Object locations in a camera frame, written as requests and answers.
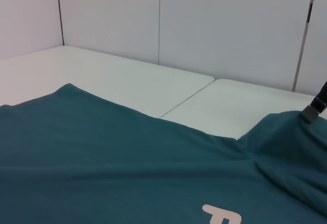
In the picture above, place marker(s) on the teal t-shirt with white print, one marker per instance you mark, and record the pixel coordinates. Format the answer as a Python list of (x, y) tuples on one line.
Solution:
[(127, 162)]

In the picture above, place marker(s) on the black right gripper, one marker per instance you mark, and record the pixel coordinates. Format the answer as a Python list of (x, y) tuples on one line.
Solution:
[(324, 94)]

